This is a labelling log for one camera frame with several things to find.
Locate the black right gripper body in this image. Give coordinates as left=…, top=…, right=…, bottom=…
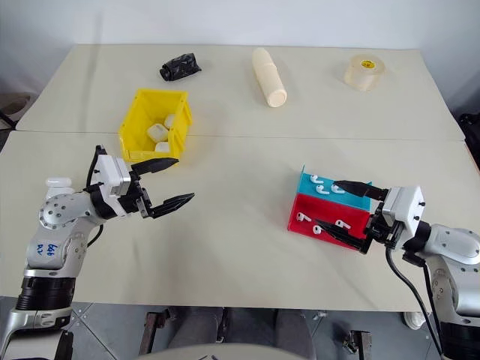
left=364, top=199, right=405, bottom=248

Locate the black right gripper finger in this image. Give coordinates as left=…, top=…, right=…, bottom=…
left=332, top=180, right=390, bottom=203
left=313, top=218, right=373, bottom=255

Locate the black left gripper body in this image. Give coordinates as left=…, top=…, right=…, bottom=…
left=116, top=170, right=155, bottom=221

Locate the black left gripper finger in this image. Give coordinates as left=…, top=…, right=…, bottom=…
left=130, top=157, right=180, bottom=182
left=149, top=192, right=197, bottom=221

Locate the yellow plastic bin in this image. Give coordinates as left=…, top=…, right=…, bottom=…
left=118, top=88, right=194, bottom=164

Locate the teal plastic bin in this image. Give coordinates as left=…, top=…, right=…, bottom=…
left=295, top=163, right=374, bottom=212

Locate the red and teal tray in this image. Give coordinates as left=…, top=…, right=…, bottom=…
left=286, top=192, right=373, bottom=251

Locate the black crumpled bag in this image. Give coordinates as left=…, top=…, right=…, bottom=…
left=158, top=52, right=203, bottom=82

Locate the translucent tape roll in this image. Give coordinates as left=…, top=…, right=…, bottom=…
left=343, top=53, right=388, bottom=92

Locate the grey robot torso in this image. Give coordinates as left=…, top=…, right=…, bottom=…
left=137, top=342, right=302, bottom=360

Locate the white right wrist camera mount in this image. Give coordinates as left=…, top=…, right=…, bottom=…
left=382, top=185, right=426, bottom=240

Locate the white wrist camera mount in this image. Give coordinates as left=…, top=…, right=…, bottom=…
left=382, top=185, right=426, bottom=240
left=94, top=154, right=133, bottom=200

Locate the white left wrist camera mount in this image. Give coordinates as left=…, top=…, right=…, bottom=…
left=94, top=154, right=133, bottom=200

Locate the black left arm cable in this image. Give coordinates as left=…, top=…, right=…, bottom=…
left=85, top=145, right=109, bottom=193

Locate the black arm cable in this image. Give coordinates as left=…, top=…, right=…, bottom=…
left=385, top=246, right=446, bottom=358
left=85, top=145, right=109, bottom=193

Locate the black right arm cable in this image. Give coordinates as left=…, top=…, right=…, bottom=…
left=385, top=246, right=446, bottom=358

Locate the dark metal bracket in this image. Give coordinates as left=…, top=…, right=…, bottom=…
left=138, top=308, right=170, bottom=356
left=342, top=328, right=373, bottom=360

